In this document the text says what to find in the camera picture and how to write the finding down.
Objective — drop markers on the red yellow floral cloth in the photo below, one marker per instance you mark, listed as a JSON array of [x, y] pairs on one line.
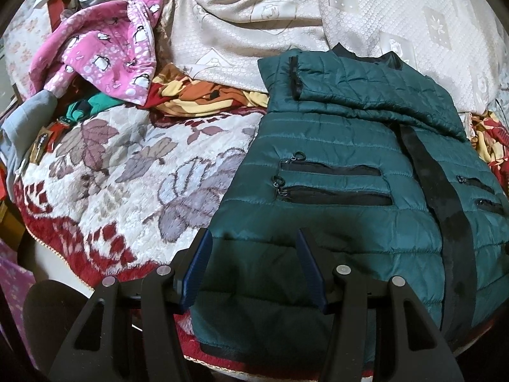
[[175, 94]]

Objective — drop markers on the teal green cloth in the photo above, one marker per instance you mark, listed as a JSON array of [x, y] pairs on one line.
[[91, 106]]

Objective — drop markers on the red and cream leaf blanket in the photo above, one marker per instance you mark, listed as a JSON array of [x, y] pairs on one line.
[[119, 197]]

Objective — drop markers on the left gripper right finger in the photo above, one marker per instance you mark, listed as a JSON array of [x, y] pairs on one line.
[[408, 346]]

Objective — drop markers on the pink penguin print garment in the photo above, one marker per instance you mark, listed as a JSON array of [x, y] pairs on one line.
[[110, 45]]

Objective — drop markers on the grey cloth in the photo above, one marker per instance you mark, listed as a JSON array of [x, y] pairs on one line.
[[20, 129]]

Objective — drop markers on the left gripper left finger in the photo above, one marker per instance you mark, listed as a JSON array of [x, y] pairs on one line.
[[127, 330]]

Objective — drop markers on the dark green quilted puffer jacket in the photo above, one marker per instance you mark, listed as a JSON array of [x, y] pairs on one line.
[[371, 156]]

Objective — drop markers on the beige patterned quilt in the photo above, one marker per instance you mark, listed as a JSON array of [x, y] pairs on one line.
[[459, 43]]

